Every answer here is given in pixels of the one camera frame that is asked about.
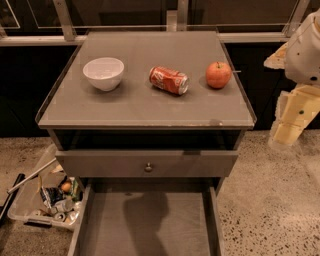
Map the open grey middle drawer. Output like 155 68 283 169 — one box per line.
67 179 227 256

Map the grey metal rod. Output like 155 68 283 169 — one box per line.
7 158 57 195

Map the black flat bar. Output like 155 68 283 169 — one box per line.
0 173 25 226

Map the metal window railing frame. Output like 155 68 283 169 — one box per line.
0 0 320 46

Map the white ceramic bowl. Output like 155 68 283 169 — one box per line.
83 57 124 91

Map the red apple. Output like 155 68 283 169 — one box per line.
206 62 232 89

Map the orange fruit in bin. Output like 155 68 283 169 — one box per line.
60 181 72 193

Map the clear plastic storage bin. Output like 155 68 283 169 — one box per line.
8 145 82 230

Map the round metal drawer knob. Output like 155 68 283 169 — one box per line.
144 162 153 173

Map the grey drawer cabinet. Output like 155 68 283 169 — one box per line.
34 30 258 256

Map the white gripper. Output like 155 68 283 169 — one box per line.
264 9 320 148

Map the closed grey top drawer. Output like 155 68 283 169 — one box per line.
56 150 238 178

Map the crumpled snack bag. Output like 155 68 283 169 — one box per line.
40 187 65 208

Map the red coke can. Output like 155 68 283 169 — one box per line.
149 66 189 95

